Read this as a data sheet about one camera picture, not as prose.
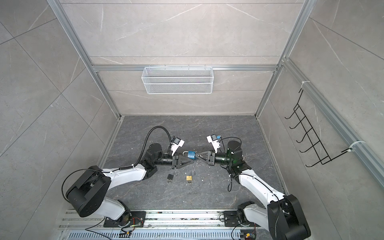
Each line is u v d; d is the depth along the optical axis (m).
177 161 0.67
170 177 0.88
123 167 0.57
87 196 0.43
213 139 0.70
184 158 0.70
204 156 0.69
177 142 0.70
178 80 1.01
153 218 0.75
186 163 0.70
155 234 0.70
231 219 0.72
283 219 0.40
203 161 0.70
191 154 0.72
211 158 0.66
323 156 0.58
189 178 0.88
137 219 0.73
